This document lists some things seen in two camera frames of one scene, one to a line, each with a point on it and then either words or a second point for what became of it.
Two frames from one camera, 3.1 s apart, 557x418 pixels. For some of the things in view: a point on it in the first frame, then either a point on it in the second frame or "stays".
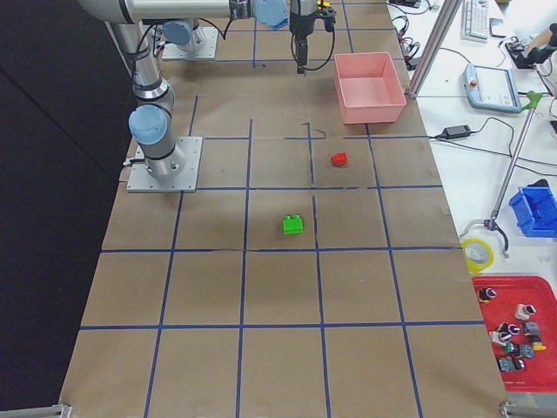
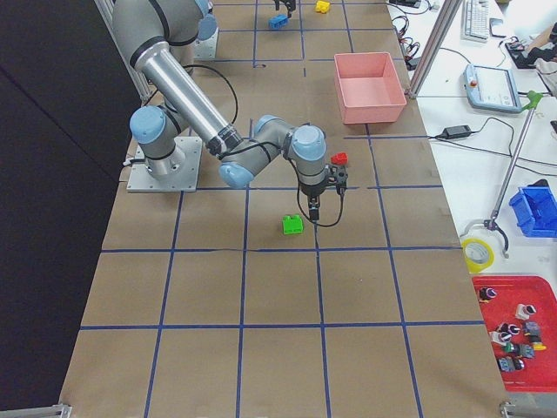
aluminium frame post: x=434 y=50 stays
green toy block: x=292 y=225 stays
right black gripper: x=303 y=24 to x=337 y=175
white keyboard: x=475 y=20 stays
